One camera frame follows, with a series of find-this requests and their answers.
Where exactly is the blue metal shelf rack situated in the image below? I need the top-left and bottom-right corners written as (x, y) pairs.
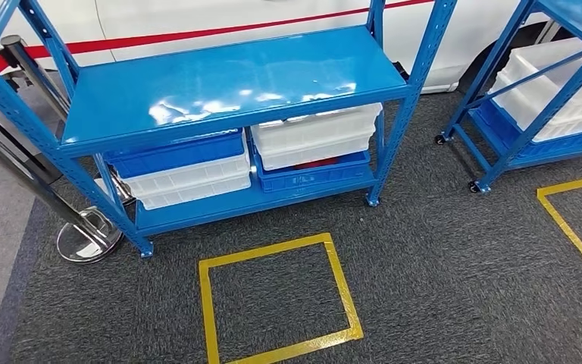
top-left (0, 0), bottom-right (458, 259)

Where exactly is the blue wheeled shelf rack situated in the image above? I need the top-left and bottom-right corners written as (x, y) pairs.
top-left (433, 0), bottom-right (582, 194)

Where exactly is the blue plastic crate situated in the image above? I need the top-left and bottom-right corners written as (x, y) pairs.
top-left (104, 127), bottom-right (246, 179)
top-left (468, 98), bottom-right (582, 163)
top-left (252, 143), bottom-right (372, 194)

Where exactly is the red item in crate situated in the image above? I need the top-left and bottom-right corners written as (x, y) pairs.
top-left (303, 157), bottom-right (343, 169)

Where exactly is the yellow floor tape square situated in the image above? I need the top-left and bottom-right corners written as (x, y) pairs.
top-left (537, 173), bottom-right (582, 279)
top-left (199, 232), bottom-right (364, 364)

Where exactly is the white car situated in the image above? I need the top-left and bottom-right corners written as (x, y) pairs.
top-left (0, 0), bottom-right (582, 96)

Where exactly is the chrome stanchion post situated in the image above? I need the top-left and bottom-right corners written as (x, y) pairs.
top-left (0, 95), bottom-right (125, 265)
top-left (0, 33), bottom-right (136, 206)

